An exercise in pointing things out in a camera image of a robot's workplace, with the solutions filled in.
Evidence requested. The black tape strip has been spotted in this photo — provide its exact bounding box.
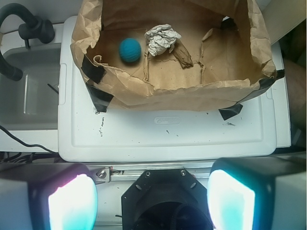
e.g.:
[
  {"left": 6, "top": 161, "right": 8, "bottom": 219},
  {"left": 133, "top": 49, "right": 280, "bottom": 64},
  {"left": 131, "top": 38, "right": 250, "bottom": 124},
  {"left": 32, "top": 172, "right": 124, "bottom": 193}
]
[
  {"left": 81, "top": 56, "right": 106, "bottom": 84},
  {"left": 218, "top": 104, "right": 243, "bottom": 121},
  {"left": 85, "top": 83, "right": 114, "bottom": 113}
]

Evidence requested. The aluminium frame rail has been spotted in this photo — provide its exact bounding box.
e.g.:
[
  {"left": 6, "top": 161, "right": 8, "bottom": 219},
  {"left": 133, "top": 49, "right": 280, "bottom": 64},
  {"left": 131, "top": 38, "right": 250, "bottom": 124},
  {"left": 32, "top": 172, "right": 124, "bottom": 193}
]
[{"left": 89, "top": 161, "right": 214, "bottom": 185}]

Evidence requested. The black cable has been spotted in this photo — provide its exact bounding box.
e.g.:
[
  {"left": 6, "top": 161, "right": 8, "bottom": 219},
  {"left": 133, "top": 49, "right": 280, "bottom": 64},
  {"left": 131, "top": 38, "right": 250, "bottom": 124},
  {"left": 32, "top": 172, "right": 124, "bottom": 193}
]
[{"left": 0, "top": 125, "right": 59, "bottom": 154}]

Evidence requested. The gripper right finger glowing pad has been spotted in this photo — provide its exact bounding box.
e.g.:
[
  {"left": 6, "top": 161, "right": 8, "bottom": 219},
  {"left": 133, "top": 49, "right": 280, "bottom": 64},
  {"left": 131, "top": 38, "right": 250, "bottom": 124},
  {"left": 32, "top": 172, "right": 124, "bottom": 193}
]
[{"left": 207, "top": 157, "right": 307, "bottom": 230}]

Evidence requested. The black tape strip left upper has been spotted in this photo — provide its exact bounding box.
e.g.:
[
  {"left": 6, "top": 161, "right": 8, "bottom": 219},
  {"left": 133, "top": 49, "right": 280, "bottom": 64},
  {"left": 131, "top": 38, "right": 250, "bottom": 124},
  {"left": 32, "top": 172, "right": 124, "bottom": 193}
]
[{"left": 81, "top": 56, "right": 106, "bottom": 84}]

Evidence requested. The black tape strip right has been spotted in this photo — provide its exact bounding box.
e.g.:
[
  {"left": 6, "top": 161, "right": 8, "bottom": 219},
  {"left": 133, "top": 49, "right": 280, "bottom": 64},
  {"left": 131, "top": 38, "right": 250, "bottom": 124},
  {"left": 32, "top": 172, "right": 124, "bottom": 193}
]
[{"left": 218, "top": 104, "right": 243, "bottom": 121}]

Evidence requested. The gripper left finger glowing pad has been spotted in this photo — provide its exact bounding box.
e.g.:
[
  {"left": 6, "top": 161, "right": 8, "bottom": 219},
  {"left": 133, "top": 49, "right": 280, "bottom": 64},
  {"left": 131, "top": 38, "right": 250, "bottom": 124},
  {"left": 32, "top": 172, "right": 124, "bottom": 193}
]
[{"left": 0, "top": 163, "right": 98, "bottom": 230}]

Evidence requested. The black tape strip left lower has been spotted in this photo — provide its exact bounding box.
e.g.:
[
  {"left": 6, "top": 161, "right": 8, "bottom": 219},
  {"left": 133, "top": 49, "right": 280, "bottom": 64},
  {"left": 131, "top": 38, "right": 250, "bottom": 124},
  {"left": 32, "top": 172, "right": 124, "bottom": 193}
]
[{"left": 85, "top": 83, "right": 114, "bottom": 113}]

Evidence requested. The brown paper bag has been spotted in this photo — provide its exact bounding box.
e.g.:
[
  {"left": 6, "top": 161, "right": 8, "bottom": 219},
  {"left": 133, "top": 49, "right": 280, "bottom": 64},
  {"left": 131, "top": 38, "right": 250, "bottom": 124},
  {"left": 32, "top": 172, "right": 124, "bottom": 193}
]
[{"left": 71, "top": 0, "right": 280, "bottom": 111}]

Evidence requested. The black hose with clamp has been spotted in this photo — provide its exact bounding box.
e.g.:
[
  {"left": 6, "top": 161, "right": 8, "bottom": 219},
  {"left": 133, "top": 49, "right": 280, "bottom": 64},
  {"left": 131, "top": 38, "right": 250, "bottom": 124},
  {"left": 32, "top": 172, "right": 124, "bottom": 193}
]
[{"left": 0, "top": 2, "right": 56, "bottom": 82}]

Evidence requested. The crumpled white paper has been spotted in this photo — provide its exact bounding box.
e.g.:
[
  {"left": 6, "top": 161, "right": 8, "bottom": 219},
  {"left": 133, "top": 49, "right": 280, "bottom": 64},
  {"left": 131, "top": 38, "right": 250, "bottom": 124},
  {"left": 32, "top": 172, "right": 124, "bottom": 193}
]
[{"left": 144, "top": 24, "right": 182, "bottom": 57}]

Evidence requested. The blue knitted ball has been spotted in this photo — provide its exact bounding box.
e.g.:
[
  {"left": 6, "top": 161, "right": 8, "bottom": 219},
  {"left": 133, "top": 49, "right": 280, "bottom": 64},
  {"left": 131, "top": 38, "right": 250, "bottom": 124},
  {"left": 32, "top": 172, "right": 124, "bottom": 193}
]
[{"left": 118, "top": 38, "right": 142, "bottom": 63}]

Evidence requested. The brown dried leaf scrap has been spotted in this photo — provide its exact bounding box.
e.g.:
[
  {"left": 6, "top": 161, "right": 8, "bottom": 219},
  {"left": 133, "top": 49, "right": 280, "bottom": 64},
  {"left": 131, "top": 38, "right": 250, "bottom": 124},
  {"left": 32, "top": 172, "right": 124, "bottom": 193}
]
[{"left": 173, "top": 42, "right": 194, "bottom": 69}]

